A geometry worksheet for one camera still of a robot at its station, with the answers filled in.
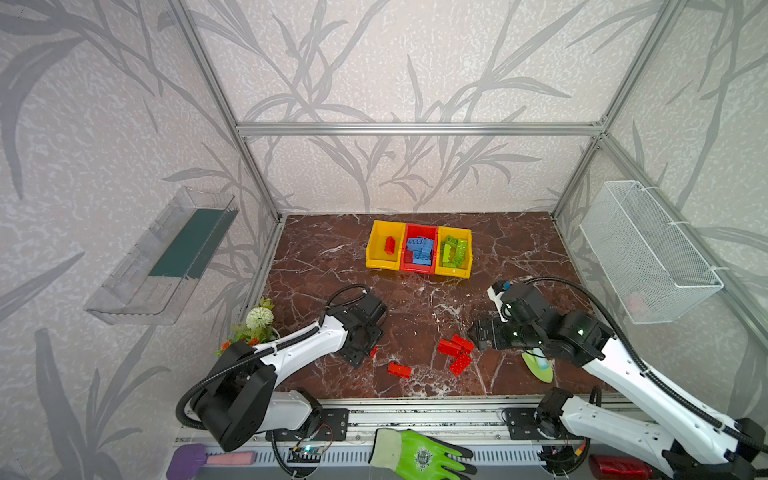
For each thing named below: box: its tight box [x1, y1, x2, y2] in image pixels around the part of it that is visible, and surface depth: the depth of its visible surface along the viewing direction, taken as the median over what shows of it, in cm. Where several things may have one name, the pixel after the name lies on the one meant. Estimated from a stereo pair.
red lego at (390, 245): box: [384, 236, 397, 255], surface depth 111 cm
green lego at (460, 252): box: [453, 239, 468, 268], surface depth 108 cm
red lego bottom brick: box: [387, 362, 413, 379], surface depth 83 cm
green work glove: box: [368, 428, 477, 480], surface depth 70 cm
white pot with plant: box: [214, 298, 281, 356], surface depth 78 cm
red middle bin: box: [400, 223, 439, 275], surface depth 104 cm
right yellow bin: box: [435, 226, 473, 279], surface depth 104 cm
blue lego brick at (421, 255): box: [407, 246, 432, 266], surface depth 107 cm
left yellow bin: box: [366, 220, 406, 271], surface depth 110 cm
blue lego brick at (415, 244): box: [407, 236, 424, 251], surface depth 107 cm
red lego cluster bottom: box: [450, 352, 472, 377], surface depth 84 cm
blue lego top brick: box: [414, 235, 434, 255], surface depth 107 cm
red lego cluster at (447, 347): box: [438, 338, 462, 358], surface depth 86 cm
